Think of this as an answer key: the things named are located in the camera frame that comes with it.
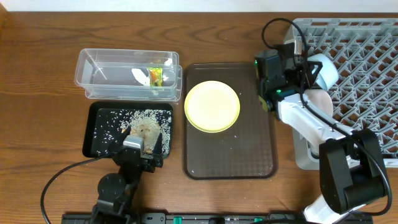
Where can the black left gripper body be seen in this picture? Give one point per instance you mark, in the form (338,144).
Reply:
(137,160)

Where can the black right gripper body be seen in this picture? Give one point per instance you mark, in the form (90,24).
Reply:
(295,79)

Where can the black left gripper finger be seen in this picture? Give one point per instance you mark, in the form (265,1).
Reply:
(157,150)
(117,144)

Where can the light blue bowl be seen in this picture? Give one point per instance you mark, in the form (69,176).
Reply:
(328,75)

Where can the pink bowl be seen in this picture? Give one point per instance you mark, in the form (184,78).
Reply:
(321,99)

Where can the yellow plate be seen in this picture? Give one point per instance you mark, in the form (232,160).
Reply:
(212,106)

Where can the green pandan cake wrapper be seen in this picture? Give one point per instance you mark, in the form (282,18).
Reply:
(156,78)

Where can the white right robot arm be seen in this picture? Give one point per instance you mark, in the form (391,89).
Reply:
(352,170)

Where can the black food waste tray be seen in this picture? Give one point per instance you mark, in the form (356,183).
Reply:
(96,106)

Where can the grey dishwasher rack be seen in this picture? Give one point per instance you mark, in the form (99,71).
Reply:
(364,52)

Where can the clear plastic waste bin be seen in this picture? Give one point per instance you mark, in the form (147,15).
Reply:
(106,74)

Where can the dark brown serving tray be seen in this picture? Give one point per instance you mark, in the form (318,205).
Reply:
(247,150)

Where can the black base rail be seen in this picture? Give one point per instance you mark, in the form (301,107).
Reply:
(161,218)

